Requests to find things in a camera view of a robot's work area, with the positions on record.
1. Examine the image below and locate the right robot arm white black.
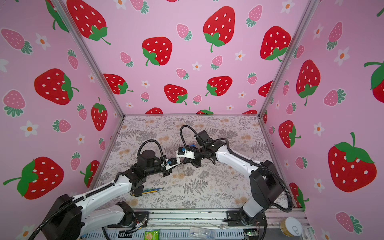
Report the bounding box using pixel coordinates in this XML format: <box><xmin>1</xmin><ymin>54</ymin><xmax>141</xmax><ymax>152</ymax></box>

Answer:
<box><xmin>178</xmin><ymin>125</ymin><xmax>294</xmax><ymax>226</ymax></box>

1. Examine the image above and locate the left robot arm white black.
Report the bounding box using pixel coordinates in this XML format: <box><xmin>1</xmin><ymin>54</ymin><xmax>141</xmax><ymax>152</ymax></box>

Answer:
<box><xmin>29</xmin><ymin>147</ymin><xmax>186</xmax><ymax>240</ymax></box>

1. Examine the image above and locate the green packet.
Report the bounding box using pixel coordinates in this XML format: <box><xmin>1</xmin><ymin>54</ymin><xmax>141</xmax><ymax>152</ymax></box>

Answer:
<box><xmin>144</xmin><ymin>230</ymin><xmax>160</xmax><ymax>240</ymax></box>

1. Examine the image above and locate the clear plastic bag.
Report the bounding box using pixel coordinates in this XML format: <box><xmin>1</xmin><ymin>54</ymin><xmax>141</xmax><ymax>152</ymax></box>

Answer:
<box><xmin>189</xmin><ymin>226</ymin><xmax>216</xmax><ymax>240</ymax></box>

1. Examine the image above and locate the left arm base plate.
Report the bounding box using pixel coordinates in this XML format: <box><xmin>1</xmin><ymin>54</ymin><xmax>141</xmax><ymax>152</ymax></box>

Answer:
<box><xmin>107</xmin><ymin>212</ymin><xmax>150</xmax><ymax>228</ymax></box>

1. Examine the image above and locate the aluminium rail frame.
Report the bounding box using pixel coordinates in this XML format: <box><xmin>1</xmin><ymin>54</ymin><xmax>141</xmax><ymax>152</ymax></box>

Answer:
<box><xmin>80</xmin><ymin>209</ymin><xmax>316</xmax><ymax>240</ymax></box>

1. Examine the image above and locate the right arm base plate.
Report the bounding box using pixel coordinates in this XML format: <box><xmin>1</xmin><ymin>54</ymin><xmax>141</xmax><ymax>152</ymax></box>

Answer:
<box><xmin>223</xmin><ymin>210</ymin><xmax>268</xmax><ymax>227</ymax></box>

